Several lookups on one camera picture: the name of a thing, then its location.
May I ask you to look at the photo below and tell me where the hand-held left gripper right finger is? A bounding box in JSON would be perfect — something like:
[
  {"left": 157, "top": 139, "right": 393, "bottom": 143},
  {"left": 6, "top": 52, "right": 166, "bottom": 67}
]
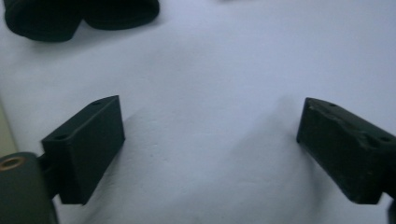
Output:
[{"left": 296, "top": 97, "right": 396, "bottom": 205}]

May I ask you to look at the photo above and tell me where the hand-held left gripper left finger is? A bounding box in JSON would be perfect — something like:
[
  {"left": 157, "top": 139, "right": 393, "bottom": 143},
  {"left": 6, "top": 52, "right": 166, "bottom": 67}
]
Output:
[{"left": 41, "top": 95, "right": 126, "bottom": 205}]

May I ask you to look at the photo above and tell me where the black glove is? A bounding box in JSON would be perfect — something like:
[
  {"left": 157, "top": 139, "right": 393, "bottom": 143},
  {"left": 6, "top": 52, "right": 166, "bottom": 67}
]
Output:
[
  {"left": 81, "top": 0, "right": 161, "bottom": 31},
  {"left": 3, "top": 0, "right": 84, "bottom": 43}
]

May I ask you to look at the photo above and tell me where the white foam mat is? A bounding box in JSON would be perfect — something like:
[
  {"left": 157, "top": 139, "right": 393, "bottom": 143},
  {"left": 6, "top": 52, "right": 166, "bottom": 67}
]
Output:
[{"left": 0, "top": 0, "right": 396, "bottom": 224}]

